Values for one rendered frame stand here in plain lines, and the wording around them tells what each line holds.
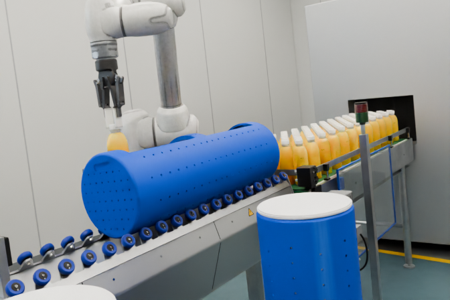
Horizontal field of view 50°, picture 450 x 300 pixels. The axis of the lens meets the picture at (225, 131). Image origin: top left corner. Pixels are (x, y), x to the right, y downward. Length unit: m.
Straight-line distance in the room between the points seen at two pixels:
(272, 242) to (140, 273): 0.44
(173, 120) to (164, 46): 0.35
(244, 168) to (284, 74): 5.11
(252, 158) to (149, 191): 0.59
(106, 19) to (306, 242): 0.95
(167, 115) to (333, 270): 1.22
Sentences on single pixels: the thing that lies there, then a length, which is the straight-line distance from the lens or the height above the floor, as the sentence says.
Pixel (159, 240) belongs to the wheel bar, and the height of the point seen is 0.92.
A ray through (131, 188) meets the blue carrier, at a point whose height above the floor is 1.12.
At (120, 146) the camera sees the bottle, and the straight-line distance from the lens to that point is 1.70.
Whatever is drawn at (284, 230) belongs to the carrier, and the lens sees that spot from 1.35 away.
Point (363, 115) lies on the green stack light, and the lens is 2.47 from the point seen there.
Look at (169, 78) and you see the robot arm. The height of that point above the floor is 1.47.
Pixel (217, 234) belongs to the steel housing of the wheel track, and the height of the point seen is 0.86.
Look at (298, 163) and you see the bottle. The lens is 2.35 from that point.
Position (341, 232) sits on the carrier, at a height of 0.97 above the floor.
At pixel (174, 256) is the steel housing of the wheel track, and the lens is 1.68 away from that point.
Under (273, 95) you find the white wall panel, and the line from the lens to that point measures 6.77.
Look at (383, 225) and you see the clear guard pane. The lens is 3.05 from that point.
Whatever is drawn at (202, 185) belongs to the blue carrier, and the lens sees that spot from 1.75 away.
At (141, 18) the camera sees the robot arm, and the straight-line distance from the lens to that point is 1.66.
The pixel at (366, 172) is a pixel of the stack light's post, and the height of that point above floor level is 0.91.
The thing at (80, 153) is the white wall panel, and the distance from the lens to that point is 4.75.
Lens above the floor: 1.39
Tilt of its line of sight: 5 degrees down
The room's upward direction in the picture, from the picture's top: 6 degrees counter-clockwise
